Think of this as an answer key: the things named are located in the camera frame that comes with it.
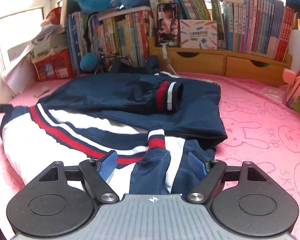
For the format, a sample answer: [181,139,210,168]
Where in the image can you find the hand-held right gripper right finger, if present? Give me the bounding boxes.
[186,150,268,204]

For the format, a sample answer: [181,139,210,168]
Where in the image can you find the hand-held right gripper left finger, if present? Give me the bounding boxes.
[38,150,120,204]

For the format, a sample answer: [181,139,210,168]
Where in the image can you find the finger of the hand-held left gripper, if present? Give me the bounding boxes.
[0,103,14,114]

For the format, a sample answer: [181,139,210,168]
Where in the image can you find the white and navy zip jacket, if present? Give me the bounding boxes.
[0,55,228,196]

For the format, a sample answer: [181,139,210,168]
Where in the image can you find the loose white paper sheets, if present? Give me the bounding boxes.
[1,42,36,98]

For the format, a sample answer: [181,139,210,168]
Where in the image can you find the blue plush ball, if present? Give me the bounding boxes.
[79,52,101,72]

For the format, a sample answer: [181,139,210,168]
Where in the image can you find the miniature bicycle model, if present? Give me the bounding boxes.
[94,49,133,75]

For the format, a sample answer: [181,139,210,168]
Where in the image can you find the clear plastic bag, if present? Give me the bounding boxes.
[260,86,288,103]

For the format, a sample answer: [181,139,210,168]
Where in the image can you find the wooden desk organiser with drawers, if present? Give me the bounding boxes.
[149,37,293,87]

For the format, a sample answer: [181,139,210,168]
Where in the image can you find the red woven basket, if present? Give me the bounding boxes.
[45,7,63,27]

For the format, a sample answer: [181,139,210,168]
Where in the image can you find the beige rolled paper tube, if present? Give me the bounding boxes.
[60,0,71,28]

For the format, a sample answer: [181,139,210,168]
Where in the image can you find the white pencil-print box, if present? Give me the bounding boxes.
[179,19,218,51]

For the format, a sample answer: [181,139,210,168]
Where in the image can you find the black smartphone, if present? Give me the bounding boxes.
[156,2,181,48]

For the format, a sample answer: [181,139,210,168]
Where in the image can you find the white paper board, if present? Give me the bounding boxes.
[289,29,300,71]

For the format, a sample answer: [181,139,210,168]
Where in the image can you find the white charging cable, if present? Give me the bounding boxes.
[161,44,218,86]

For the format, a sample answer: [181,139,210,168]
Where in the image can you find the black strap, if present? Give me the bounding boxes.
[84,15,98,53]

